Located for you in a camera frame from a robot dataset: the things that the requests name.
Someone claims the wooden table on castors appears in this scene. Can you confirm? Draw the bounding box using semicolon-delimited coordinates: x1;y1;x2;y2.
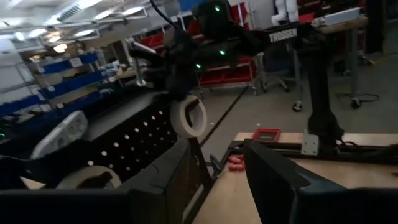
310;6;371;108

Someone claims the black peg board stand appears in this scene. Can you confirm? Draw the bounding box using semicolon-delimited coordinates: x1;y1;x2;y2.
0;90;217;200

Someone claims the black C-clamp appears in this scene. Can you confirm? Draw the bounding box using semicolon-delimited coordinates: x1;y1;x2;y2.
128;40;175;94

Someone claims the blue bin shelving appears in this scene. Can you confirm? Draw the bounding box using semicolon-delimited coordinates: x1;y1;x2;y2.
0;51;108;118

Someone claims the grey metal bracket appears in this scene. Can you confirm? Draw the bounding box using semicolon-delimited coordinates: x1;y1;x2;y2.
300;129;321;157

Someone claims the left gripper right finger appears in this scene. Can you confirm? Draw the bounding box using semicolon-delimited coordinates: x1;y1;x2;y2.
243;139;398;224

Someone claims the white machine part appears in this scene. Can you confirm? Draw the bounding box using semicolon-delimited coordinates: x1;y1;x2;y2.
271;0;300;26

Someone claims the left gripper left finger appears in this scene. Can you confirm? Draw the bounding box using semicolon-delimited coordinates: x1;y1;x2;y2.
0;138;197;224

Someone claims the red bin rack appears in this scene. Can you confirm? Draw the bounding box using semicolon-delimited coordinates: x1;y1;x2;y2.
138;1;261;96

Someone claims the black aluminium table frame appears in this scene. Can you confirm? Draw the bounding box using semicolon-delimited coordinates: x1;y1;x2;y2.
203;139;398;181

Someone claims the white tape roll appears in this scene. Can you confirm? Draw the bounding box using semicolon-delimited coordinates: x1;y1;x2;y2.
169;94;208;139
55;164;123;190

